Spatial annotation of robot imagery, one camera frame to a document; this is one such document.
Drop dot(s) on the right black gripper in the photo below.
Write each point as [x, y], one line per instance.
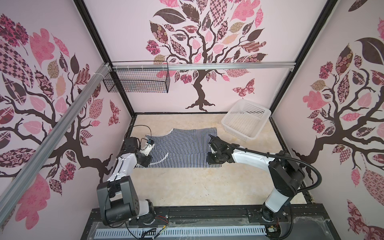
[209, 159]

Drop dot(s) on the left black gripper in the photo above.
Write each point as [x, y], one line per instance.
[146, 162]

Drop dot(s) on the blue white striped tank top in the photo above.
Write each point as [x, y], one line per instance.
[182, 149]

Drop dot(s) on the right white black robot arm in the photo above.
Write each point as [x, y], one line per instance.
[286, 174]

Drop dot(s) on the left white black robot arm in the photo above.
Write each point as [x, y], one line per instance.
[117, 197]

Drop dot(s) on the white plastic laundry basket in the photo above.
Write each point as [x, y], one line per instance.
[245, 120]

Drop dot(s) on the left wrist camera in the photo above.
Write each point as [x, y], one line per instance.
[134, 144]

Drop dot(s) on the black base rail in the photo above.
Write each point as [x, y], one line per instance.
[252, 213]

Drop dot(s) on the black wire mesh basket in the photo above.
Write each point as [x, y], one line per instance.
[138, 77]

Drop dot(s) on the white slotted cable duct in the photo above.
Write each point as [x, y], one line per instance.
[178, 232]

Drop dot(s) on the left aluminium rail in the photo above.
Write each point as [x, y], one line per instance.
[23, 180]

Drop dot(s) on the aluminium rail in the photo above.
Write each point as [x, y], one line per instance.
[23, 180]
[211, 66]

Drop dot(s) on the back aluminium rail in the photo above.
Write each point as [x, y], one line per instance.
[211, 66]

